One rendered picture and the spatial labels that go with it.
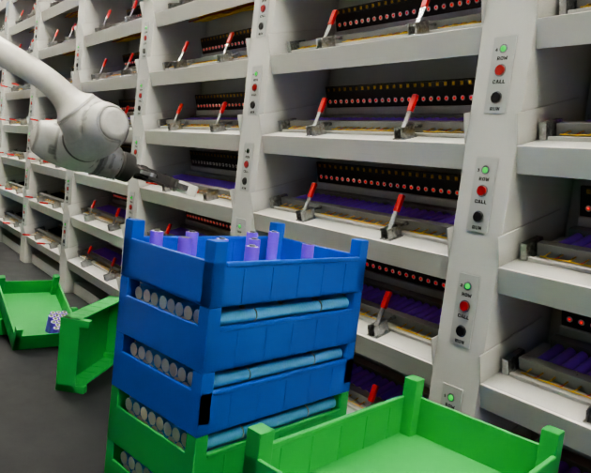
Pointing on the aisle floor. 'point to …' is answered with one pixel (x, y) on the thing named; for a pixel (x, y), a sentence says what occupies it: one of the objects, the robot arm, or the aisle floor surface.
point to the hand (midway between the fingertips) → (184, 188)
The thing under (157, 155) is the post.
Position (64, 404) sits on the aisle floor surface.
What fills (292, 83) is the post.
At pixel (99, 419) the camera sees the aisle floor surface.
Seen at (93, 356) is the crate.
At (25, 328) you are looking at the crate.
